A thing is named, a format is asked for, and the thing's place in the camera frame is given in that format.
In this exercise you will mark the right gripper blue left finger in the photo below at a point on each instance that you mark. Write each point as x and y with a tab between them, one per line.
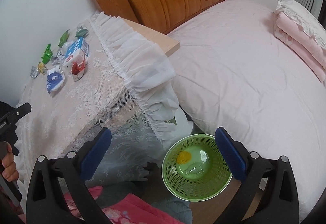
92	152

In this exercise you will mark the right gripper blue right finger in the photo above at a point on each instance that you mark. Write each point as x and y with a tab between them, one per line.
234	154

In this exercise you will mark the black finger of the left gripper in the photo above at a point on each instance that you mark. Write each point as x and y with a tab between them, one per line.
19	112

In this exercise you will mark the silver pill blister pack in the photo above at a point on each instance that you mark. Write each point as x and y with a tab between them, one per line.
34	72

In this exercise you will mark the yellow snack wrapper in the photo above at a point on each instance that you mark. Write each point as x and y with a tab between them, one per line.
42	68

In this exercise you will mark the yellow foam fruit net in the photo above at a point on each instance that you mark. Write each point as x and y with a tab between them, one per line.
183	157

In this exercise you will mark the bright green bag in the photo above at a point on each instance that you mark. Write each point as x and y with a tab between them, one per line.
47	54

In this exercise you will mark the green plastic trash basket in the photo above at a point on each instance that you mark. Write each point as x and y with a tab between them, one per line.
202	178

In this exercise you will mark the left hand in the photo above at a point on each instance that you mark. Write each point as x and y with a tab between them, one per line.
10	172

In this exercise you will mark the blue white crumpled wrapper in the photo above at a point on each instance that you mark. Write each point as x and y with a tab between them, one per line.
55	80

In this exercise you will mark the crumpled silver foil wrapper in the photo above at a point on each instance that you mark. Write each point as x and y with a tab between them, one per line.
58	58

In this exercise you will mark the red silver snack wrapper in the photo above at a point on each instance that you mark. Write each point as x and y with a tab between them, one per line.
78	70

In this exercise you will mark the clear crumpled plastic wrap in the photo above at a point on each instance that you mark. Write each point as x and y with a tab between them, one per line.
66	46

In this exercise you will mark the blue white milk carton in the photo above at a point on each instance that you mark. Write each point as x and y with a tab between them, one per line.
77	52

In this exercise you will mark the green shiny wrapper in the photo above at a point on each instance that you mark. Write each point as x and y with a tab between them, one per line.
63	38

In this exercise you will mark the pink bed sheet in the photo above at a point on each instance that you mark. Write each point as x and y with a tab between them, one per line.
232	72

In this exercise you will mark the dark green folded wrapper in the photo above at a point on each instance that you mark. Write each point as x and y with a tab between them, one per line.
81	32

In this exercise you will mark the folded pink blanket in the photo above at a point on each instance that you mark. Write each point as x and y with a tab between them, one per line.
303	45

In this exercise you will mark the light wooden bedside table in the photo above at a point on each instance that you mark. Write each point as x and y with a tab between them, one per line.
167	44

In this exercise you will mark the white ruffled pillow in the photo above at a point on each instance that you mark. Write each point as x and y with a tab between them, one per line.
303	18

